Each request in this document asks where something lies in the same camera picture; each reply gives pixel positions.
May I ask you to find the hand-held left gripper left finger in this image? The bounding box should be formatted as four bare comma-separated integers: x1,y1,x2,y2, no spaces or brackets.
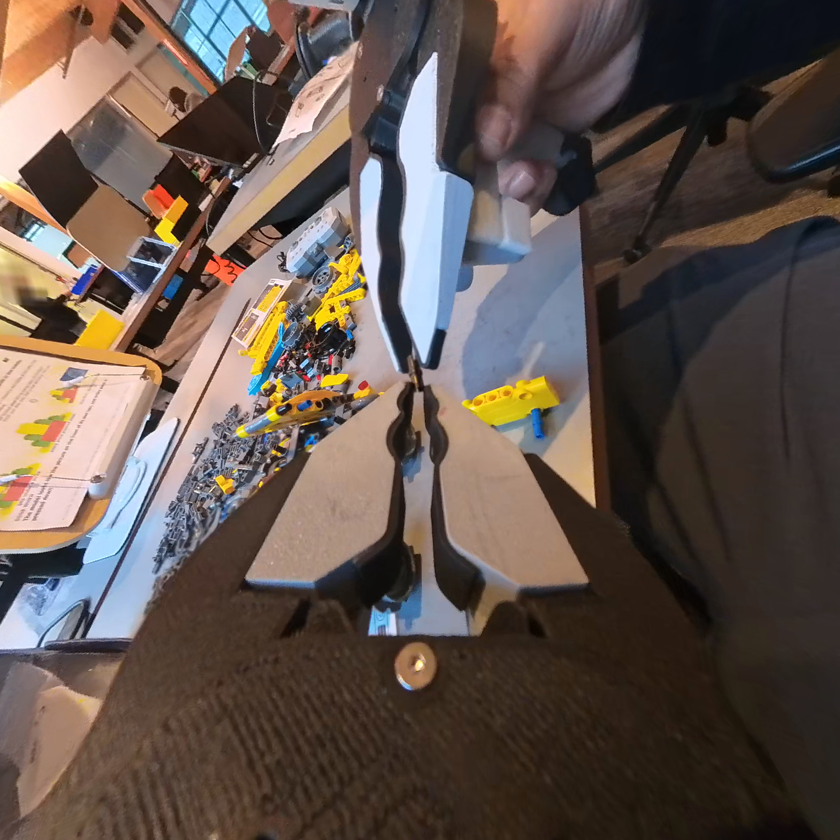
244,382,417,608

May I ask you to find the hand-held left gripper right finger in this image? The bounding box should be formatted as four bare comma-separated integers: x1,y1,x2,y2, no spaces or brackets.
423,384,592,611

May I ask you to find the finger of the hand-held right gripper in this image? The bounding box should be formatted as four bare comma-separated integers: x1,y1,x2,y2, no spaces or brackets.
357,154,422,376
394,52,534,370

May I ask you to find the yellow brick panel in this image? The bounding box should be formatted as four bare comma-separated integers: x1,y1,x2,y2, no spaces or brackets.
461,377,562,439

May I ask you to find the person's right forearm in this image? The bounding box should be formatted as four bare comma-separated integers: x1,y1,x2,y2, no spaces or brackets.
591,0,840,132

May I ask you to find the grey desk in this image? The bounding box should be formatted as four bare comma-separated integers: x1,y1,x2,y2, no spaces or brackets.
85,190,598,641

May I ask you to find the person's right hand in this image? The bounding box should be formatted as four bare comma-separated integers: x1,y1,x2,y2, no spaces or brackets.
472,0,647,206

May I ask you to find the grey control hub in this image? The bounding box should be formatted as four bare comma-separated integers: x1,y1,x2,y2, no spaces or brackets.
283,206,358,280

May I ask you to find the white paper sheet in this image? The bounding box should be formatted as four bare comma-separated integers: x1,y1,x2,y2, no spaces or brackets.
271,49,358,148

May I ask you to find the yellow brick toy vehicle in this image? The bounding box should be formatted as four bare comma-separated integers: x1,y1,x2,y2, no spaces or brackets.
233,384,395,473

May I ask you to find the grey side table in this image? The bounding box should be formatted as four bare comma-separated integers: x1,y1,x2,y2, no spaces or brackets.
203,98,358,260

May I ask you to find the pile of loose toy bricks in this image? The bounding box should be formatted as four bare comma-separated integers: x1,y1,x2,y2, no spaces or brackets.
152,249,385,575

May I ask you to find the small printed booklet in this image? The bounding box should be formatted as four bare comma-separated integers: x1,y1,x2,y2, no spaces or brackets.
231,277,294,349

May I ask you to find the window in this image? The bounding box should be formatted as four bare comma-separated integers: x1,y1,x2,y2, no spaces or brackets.
169,0,273,83

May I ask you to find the brown cardboard panel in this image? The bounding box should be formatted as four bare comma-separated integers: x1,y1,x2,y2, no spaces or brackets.
66,184,155,273

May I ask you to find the printed instruction sheet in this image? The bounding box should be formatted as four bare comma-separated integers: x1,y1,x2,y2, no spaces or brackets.
0,348,148,529

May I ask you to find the yellow storage box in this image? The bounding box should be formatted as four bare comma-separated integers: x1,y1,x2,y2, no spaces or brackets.
74,308,127,349

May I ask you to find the black monitor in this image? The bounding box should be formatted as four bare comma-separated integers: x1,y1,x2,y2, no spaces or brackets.
18,129,101,227

